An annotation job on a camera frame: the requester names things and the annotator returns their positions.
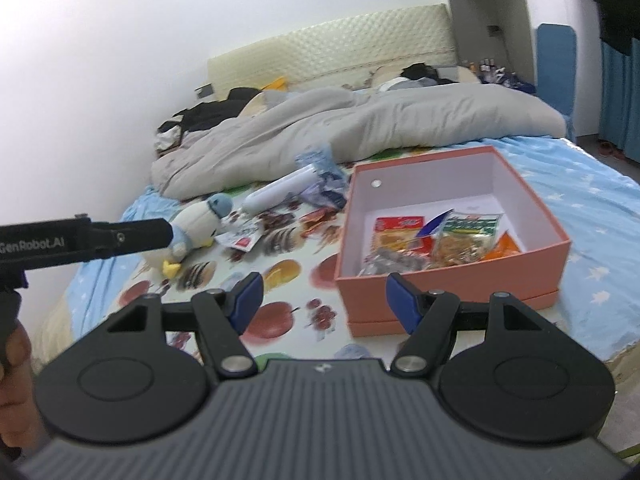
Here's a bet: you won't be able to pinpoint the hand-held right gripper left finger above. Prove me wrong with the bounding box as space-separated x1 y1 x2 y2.
92 271 264 380

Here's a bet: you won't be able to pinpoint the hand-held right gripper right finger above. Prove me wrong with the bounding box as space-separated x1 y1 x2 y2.
386 271 556 377

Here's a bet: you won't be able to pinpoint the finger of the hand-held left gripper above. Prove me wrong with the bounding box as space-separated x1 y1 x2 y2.
91 217 175 261

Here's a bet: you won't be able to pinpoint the dark brown snack packet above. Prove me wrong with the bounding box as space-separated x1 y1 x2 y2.
357 247 436 277

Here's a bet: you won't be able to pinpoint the large red yellow snack packet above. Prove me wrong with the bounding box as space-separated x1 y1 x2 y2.
374 215 435 256

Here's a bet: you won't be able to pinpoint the pink cardboard box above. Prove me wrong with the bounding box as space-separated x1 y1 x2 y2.
334 146 572 338

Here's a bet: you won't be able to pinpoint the blue white snack packet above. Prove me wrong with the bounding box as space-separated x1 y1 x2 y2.
417 210 454 239

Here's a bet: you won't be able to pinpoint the green label snack packet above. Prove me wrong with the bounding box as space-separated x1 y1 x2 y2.
432 210 503 267

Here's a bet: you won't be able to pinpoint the orange snack packet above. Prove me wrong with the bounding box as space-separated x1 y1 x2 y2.
482 232 524 261

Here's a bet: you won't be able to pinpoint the person's left hand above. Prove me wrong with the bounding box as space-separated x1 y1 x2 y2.
0 320 47 449

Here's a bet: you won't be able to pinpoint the fruit print bed sheet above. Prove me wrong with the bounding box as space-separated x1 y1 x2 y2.
65 180 392 361

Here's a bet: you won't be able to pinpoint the plush penguin toy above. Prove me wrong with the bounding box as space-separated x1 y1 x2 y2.
142 193 235 277

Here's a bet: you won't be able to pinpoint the white red sachet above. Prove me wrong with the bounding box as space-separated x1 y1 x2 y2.
216 225 263 252

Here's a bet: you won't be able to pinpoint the flat red clear snack packet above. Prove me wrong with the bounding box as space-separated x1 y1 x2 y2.
300 209 341 226

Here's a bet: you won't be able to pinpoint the white spray bottle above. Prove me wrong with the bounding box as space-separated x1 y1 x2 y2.
242 165 321 213

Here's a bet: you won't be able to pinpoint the crumpled blue plastic bag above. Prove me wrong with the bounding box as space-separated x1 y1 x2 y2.
295 146 351 211

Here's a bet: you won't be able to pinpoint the black clothes pile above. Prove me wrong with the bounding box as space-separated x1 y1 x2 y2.
155 87 266 152

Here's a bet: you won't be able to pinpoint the beige pillow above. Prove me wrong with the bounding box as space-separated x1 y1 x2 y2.
245 91 281 117

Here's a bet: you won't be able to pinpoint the grey duvet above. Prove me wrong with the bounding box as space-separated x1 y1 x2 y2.
150 82 568 198

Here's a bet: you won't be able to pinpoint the black garment on pillow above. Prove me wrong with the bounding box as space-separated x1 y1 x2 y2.
402 62 453 84

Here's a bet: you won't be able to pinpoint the group of small bottles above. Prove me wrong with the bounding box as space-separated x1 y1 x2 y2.
462 59 536 93

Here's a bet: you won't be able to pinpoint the cream padded headboard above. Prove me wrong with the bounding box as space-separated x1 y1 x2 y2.
207 3 456 92

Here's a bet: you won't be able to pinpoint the blue padded board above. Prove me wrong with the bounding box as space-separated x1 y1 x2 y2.
536 23 578 138

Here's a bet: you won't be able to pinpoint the blue curtain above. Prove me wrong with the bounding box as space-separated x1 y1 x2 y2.
599 40 640 161

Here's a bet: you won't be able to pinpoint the hanging dark clothes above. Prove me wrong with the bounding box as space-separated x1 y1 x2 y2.
559 0 640 57

